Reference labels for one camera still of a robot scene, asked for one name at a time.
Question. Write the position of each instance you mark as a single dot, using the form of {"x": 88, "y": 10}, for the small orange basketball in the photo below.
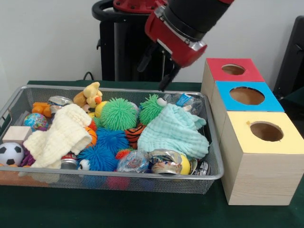
{"x": 93, "y": 137}

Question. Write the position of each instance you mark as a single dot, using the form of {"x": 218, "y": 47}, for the mint green muslin cloth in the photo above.
{"x": 175, "y": 133}

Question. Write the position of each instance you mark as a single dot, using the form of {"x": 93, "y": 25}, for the yellow plush animal toy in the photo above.
{"x": 91, "y": 96}

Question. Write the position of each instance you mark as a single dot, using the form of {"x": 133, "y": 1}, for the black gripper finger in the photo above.
{"x": 169, "y": 77}
{"x": 147, "y": 58}

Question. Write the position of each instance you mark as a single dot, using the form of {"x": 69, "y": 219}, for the orange tiger striped ball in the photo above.
{"x": 135, "y": 135}

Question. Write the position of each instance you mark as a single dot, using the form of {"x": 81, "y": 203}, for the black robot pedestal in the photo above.
{"x": 123, "y": 47}

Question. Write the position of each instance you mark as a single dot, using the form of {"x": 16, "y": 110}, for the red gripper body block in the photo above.
{"x": 175, "y": 40}

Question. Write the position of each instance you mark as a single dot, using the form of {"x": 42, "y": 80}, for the dark green table cloth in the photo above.
{"x": 142, "y": 209}

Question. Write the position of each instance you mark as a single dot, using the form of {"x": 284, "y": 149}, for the blue furry monster toy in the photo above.
{"x": 102, "y": 159}

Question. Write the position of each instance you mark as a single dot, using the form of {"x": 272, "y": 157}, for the wooden box with three holes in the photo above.
{"x": 261, "y": 175}

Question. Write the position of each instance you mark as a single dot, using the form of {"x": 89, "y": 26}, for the green spiky rubber ball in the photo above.
{"x": 118, "y": 115}

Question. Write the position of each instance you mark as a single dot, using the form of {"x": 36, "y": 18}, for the green furry monster toy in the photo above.
{"x": 149, "y": 110}

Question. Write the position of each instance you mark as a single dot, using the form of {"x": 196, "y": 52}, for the small black white soccer ball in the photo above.
{"x": 10, "y": 153}

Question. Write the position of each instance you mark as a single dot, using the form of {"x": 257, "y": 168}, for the clear mesh bin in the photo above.
{"x": 166, "y": 184}

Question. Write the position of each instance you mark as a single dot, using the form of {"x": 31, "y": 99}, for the black upright panel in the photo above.
{"x": 292, "y": 61}

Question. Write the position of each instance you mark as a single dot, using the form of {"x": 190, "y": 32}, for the cream muslin cloth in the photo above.
{"x": 61, "y": 135}

